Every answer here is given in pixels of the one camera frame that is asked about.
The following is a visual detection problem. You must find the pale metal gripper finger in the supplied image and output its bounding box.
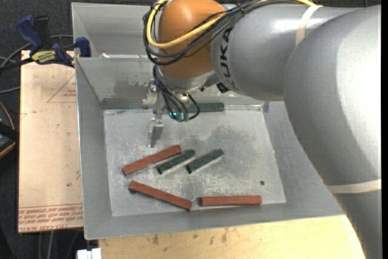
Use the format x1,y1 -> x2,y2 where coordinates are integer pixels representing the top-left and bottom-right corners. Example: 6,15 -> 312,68
147,124 -> 156,149
155,124 -> 165,147

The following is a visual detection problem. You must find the red-brown flat block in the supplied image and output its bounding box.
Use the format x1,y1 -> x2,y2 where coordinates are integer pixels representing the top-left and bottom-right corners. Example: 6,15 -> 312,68
122,144 -> 182,177
128,180 -> 193,212
197,195 -> 263,207

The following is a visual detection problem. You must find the dark green flat block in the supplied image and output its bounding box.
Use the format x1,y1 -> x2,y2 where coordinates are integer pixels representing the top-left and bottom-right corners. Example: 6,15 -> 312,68
187,103 -> 226,113
185,149 -> 225,175
156,149 -> 196,175

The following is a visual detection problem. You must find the grey metal bin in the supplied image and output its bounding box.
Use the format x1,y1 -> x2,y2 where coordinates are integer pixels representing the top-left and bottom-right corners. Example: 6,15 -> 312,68
71,2 -> 346,241

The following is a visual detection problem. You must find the brown cardboard board, red print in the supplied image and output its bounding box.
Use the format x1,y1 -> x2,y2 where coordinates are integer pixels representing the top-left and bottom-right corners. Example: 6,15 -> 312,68
18,50 -> 84,234

